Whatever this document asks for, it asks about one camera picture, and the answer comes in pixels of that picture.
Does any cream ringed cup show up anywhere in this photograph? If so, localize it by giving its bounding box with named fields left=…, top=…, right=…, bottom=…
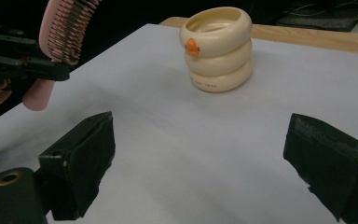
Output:
left=179, top=7, right=254, bottom=93

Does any pale grey table mat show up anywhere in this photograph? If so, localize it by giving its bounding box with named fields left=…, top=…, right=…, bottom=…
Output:
left=0, top=22, right=358, bottom=224

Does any pink hairbrush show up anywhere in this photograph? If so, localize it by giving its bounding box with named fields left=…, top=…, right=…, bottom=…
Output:
left=21, top=0, right=102, bottom=112

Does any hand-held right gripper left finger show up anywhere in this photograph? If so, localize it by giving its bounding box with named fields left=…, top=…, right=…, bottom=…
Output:
left=38, top=111, right=117, bottom=221

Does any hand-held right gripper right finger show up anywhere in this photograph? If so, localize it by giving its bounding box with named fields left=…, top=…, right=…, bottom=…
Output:
left=282, top=112, right=358, bottom=224

